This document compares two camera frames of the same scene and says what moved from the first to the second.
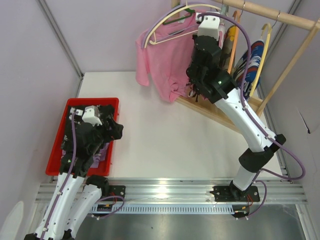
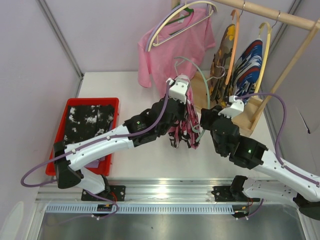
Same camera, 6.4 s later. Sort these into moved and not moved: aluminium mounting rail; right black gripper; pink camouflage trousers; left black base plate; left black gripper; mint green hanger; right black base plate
Moved: left black gripper; pink camouflage trousers; mint green hanger; right black gripper
Not moved: right black base plate; aluminium mounting rail; left black base plate
